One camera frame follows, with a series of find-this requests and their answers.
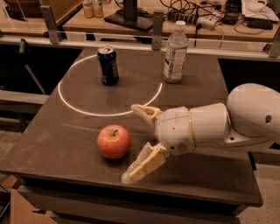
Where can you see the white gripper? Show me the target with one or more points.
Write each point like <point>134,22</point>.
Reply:
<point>172,130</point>

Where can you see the red apple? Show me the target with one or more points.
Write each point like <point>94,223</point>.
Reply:
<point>113,141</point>

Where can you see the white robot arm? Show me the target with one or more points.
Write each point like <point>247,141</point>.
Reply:
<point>248,121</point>

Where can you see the clear plastic water bottle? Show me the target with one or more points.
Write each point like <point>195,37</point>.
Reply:
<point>175,54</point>

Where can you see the small bottle pair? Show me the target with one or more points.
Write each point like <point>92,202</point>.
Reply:
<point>92,8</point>

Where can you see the blue soda can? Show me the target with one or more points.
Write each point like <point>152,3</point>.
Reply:
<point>107,59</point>

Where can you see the black monitor stand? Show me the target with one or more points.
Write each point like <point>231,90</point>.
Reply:
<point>129,17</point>

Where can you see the black keyboard device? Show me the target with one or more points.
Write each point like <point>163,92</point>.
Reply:
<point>259,23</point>

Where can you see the metal rail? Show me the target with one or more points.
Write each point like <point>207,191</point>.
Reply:
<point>227,53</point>

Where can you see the middle metal bracket post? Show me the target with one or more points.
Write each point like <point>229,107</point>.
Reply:
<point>158,19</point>

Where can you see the metal bracket post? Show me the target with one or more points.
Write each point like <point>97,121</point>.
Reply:
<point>50,23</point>
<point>158,19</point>

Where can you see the power strip with cables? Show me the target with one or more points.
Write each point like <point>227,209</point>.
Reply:
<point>204,14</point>

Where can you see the green handled tool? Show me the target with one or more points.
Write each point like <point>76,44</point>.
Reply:
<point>22,52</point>

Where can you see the left metal bracket post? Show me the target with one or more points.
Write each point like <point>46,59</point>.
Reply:
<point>50,23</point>

